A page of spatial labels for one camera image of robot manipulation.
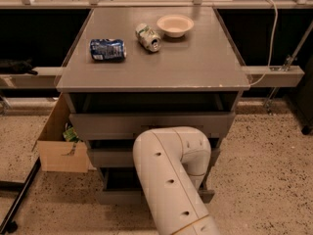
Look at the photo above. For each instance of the grey bottom drawer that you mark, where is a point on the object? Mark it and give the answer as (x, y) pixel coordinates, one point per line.
(121, 186)

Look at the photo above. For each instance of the grey drawer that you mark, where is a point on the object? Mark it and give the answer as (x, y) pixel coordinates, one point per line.
(118, 157)
(129, 126)
(121, 186)

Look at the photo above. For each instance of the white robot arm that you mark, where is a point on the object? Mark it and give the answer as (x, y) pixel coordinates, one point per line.
(171, 164)

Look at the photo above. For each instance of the grey drawer cabinet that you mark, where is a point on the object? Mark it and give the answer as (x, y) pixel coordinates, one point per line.
(197, 73)

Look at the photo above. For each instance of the grey top drawer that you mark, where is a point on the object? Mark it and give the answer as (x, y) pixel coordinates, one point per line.
(129, 126)

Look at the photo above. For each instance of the grey middle drawer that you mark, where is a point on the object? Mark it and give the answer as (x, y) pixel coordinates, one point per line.
(118, 157)

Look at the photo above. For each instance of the green white soda can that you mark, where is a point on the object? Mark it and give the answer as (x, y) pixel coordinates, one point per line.
(147, 37)

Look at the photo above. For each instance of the blue crushed soda can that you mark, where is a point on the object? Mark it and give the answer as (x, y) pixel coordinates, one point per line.
(107, 49)

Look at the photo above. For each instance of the white paper bowl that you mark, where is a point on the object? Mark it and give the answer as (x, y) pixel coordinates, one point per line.
(175, 25)

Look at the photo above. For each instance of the green packet in box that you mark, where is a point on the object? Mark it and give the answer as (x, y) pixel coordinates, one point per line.
(70, 134)

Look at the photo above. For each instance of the cardboard box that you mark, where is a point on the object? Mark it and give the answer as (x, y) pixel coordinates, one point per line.
(55, 152)

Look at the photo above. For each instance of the diagonal metal strut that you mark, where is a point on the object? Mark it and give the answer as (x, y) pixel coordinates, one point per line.
(285, 67)

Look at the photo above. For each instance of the black object on ledge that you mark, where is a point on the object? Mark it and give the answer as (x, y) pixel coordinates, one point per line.
(8, 66)

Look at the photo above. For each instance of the metal frame rail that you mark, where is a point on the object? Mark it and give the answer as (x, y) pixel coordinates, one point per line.
(259, 76)

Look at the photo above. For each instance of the black floor rail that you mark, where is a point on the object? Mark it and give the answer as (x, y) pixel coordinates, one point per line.
(8, 225)

